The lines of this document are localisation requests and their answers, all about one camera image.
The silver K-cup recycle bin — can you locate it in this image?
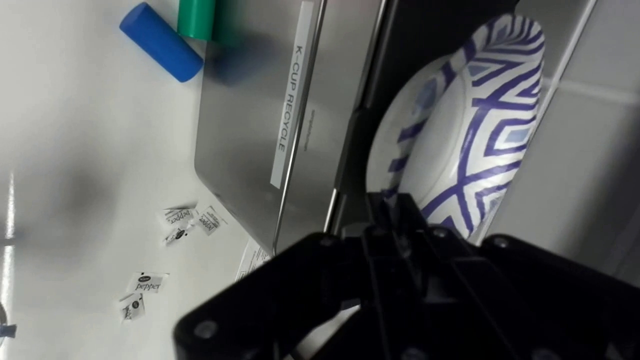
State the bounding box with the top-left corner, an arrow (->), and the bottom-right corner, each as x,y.
192,0 -> 401,258

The white printed packet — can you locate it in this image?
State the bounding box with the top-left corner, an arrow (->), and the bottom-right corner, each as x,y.
130,268 -> 166,296
196,204 -> 224,236
113,292 -> 145,323
161,227 -> 192,249

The blue cylinder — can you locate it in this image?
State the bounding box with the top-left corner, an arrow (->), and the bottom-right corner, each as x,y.
117,0 -> 206,87

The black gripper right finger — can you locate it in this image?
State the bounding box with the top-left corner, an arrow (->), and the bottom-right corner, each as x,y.
408,212 -> 477,288

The white plate with blue items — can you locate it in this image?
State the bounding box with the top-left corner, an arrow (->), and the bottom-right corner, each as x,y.
363,12 -> 547,247

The green cylinder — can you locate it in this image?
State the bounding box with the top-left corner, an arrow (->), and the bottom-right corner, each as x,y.
176,0 -> 219,43

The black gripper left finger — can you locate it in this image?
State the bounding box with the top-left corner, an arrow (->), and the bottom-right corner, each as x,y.
361,188 -> 405,283

